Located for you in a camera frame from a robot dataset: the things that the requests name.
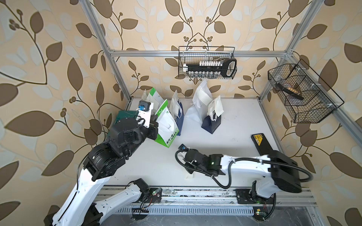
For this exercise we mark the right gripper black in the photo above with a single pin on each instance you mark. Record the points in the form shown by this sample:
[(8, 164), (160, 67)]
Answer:
[(189, 169)]

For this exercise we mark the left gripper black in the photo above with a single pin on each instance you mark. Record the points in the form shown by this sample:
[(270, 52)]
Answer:
[(152, 127)]

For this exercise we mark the blue takeaway bag white handles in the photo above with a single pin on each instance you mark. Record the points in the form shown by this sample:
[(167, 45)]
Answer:
[(176, 109)]

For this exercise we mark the white bag back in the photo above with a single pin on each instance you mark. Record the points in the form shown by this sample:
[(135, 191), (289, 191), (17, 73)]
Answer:
[(201, 99)]

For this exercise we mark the green white cool tea bag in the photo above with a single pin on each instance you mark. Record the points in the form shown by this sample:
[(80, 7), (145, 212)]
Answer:
[(156, 99)]

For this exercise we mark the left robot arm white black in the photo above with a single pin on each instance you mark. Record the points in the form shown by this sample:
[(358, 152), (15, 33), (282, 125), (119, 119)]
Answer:
[(99, 165)]

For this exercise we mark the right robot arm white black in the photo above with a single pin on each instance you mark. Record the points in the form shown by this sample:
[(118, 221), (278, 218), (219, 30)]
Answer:
[(277, 171)]

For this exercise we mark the green plastic tool case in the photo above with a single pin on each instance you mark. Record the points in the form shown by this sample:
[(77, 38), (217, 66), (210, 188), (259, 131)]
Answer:
[(126, 117)]

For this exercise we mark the black yellow-labelled device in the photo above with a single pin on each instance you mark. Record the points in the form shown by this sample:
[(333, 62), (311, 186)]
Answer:
[(261, 143)]

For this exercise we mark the black socket set holder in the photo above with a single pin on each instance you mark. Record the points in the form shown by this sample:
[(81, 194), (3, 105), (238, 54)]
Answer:
[(222, 69)]

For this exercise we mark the object in right basket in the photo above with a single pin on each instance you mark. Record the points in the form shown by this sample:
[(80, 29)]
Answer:
[(292, 92)]

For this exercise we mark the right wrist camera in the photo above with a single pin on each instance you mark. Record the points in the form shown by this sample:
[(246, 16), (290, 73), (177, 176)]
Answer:
[(183, 148)]

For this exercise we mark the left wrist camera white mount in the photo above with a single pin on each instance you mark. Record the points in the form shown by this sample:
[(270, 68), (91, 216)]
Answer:
[(144, 111)]

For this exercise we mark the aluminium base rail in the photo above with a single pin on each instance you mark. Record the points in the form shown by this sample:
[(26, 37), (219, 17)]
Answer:
[(227, 197)]

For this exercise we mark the back wire basket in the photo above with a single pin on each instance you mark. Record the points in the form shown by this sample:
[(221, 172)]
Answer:
[(194, 54)]

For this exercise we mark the wire basket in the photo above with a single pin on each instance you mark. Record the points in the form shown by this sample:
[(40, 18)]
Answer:
[(194, 54), (320, 99)]

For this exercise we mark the right wire basket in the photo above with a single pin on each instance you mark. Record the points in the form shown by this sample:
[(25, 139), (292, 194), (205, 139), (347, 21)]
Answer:
[(320, 99)]

